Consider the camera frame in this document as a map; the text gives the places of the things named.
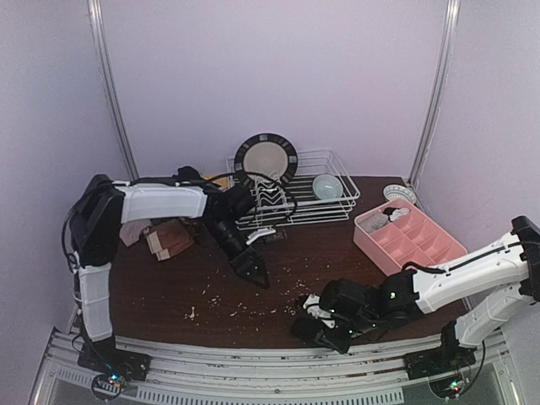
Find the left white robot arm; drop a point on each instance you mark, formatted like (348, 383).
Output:
(91, 233)

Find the pink divided organizer box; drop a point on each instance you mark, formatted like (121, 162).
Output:
(413, 238)

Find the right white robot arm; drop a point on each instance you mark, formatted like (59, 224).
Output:
(507, 268)

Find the black and white rolled underwear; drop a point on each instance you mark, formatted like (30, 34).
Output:
(394, 214)

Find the light blue ceramic bowl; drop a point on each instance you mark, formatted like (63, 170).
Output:
(327, 187)

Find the left aluminium frame post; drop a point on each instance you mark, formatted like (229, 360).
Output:
(97, 25)

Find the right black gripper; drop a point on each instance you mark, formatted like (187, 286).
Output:
(320, 322)

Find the black cloth on plate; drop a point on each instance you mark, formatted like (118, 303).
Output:
(187, 174)

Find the white wire dish rack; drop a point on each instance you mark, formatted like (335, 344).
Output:
(297, 203)

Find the dark rimmed beige plate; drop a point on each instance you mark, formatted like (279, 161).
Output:
(266, 154)

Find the right aluminium frame post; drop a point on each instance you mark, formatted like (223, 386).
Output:
(441, 74)

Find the grey rolled underwear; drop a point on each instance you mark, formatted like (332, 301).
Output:
(374, 222)

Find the blue patterned yellow bowl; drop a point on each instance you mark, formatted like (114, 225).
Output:
(394, 192)

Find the beige underwear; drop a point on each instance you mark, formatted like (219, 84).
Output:
(131, 231)

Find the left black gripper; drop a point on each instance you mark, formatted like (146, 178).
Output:
(243, 257)

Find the brown underwear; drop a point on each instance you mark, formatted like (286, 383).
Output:
(169, 239)

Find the aluminium frame post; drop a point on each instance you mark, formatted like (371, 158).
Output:
(97, 25)
(441, 74)

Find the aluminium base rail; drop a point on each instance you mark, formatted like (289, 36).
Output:
(185, 374)

